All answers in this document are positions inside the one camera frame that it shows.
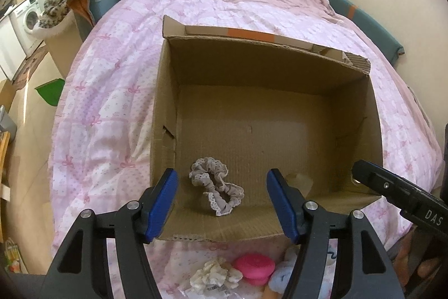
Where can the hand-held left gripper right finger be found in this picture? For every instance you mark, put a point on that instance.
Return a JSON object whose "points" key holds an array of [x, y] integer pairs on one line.
{"points": [[282, 206]]}

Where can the grey lace scrunchie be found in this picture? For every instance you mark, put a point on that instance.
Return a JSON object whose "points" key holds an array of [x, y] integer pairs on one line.
{"points": [[217, 197]]}

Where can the grey trash bin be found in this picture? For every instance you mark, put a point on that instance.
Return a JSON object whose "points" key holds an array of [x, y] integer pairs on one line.
{"points": [[7, 124]]}

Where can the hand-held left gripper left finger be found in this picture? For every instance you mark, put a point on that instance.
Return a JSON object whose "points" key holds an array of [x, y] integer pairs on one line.
{"points": [[161, 206]]}

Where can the white kitchen cabinet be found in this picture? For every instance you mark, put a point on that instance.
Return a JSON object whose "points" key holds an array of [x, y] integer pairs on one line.
{"points": [[10, 50]]}

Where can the white fluffy scrunchie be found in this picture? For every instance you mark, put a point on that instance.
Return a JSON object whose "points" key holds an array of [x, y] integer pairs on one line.
{"points": [[213, 274]]}

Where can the clear plastic bag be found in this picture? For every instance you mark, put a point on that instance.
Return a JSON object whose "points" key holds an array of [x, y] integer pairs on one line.
{"points": [[224, 295]]}

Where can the colourful paper bag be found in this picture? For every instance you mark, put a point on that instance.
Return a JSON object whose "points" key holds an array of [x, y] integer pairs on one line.
{"points": [[14, 255]]}

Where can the brown cardboard box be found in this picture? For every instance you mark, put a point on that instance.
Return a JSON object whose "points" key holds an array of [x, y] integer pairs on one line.
{"points": [[252, 117]]}

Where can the pink patterned bedspread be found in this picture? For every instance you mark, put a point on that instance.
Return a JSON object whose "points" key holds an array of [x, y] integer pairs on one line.
{"points": [[119, 92]]}

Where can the wooden chair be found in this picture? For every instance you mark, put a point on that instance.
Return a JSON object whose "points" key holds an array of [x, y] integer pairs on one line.
{"points": [[4, 155]]}

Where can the white washing machine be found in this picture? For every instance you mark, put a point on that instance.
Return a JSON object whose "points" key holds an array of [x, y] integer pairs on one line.
{"points": [[29, 18]]}

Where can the brown floor mat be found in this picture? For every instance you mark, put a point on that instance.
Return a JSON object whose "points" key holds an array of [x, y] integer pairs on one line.
{"points": [[28, 69]]}

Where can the light blue plush toy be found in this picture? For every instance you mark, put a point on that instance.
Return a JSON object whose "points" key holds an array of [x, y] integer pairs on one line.
{"points": [[281, 277]]}

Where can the beige bed frame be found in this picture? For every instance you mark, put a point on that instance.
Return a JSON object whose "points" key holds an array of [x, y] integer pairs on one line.
{"points": [[61, 50]]}

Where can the teal headboard pad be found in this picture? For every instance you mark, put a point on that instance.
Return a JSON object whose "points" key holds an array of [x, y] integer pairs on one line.
{"points": [[367, 25]]}

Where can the pink plush toy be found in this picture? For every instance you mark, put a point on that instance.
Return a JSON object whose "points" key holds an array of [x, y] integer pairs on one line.
{"points": [[253, 267]]}

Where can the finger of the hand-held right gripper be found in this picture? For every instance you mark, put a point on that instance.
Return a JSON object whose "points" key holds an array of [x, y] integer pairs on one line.
{"points": [[383, 185]]}

